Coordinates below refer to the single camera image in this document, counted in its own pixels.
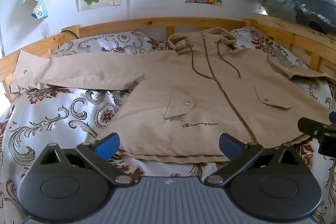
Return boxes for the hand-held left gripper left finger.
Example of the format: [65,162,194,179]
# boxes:
[37,133,135,186]

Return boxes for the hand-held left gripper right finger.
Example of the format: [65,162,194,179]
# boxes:
[204,133,302,186]

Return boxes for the beige hooded jacket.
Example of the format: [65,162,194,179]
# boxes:
[10,27,336,164]

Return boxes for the floral bedsheet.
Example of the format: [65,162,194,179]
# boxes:
[0,77,336,224]

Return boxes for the floral pillow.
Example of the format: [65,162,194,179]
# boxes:
[50,31,168,59]
[230,26,309,69]

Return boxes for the black cable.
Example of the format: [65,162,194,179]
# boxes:
[61,29,80,39]

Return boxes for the wooden bed frame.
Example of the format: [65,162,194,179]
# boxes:
[0,13,336,104]

